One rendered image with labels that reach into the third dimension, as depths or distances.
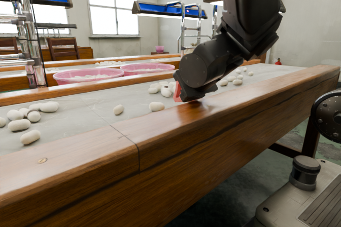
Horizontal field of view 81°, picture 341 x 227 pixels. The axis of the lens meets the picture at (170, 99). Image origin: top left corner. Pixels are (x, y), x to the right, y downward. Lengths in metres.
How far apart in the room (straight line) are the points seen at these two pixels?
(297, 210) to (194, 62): 0.50
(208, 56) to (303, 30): 4.70
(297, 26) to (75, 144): 4.88
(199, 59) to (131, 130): 0.16
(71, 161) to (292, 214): 0.55
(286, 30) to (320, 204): 4.52
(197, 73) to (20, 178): 0.26
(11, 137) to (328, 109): 0.67
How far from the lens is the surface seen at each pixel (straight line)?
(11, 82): 0.97
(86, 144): 0.31
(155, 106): 0.46
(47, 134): 0.43
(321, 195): 0.77
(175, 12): 1.45
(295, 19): 5.03
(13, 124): 0.47
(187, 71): 0.33
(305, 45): 4.97
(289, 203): 0.69
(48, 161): 0.29
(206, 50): 0.31
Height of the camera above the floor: 0.91
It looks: 17 degrees down
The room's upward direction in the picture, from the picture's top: straight up
